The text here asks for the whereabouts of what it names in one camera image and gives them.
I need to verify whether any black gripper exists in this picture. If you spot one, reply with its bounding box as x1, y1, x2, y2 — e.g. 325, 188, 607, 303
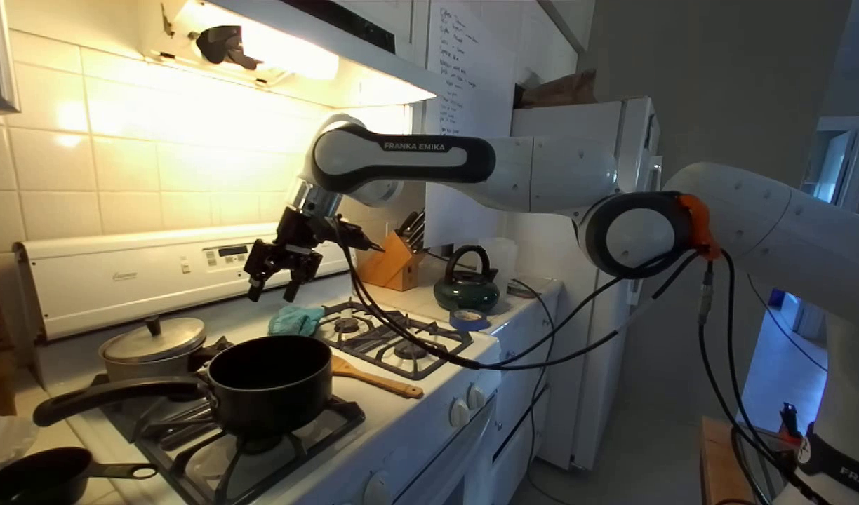
240, 204, 327, 303

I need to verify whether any teal terry cloth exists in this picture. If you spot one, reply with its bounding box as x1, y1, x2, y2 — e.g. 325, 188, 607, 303
266, 303, 327, 342

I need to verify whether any wooden knife block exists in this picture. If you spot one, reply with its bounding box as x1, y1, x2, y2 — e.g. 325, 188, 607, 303
357, 229, 421, 292

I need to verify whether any large black saucepan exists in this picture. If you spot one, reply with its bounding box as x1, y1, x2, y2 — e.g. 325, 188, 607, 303
31, 334, 333, 439

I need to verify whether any wooden round object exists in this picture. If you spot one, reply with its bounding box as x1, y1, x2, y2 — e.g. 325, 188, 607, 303
325, 351, 427, 400

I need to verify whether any black burner grate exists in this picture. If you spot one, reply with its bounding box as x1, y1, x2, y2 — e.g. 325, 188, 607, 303
315, 296, 473, 380
100, 368, 368, 505

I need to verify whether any white gas stove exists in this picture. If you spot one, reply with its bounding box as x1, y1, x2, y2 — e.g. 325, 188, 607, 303
10, 216, 507, 505

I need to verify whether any dark green kettle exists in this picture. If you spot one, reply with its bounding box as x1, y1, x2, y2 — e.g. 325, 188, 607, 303
433, 244, 503, 316

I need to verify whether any blue tape roll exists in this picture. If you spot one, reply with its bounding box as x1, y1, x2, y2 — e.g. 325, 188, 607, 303
448, 309, 494, 334

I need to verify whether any white range hood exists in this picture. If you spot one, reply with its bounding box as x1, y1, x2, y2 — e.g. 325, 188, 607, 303
157, 0, 438, 108

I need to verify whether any dark hood lamp fixture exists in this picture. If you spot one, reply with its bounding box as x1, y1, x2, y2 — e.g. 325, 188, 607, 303
191, 23, 260, 73

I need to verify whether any white board with writing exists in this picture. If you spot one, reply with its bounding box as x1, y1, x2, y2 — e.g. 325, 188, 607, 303
421, 0, 515, 247

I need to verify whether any white drawer cabinet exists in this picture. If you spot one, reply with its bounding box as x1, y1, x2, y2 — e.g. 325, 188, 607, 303
482, 278, 565, 505

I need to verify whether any white refrigerator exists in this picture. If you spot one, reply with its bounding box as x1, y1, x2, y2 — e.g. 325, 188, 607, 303
507, 94, 666, 474

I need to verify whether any small black pan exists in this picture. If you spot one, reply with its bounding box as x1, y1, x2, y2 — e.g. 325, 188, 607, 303
0, 446, 160, 505

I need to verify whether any brown box on refrigerator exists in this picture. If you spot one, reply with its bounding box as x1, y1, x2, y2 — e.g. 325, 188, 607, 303
514, 66, 600, 108

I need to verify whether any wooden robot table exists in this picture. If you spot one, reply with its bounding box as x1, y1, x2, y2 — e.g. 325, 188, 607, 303
698, 414, 760, 505

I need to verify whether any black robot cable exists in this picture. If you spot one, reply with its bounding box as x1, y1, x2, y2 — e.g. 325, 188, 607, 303
340, 234, 732, 376

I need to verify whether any black power cable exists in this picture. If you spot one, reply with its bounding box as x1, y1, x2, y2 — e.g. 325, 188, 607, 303
507, 275, 559, 459

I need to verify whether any black base cable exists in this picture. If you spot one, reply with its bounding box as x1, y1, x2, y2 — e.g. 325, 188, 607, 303
694, 250, 826, 505

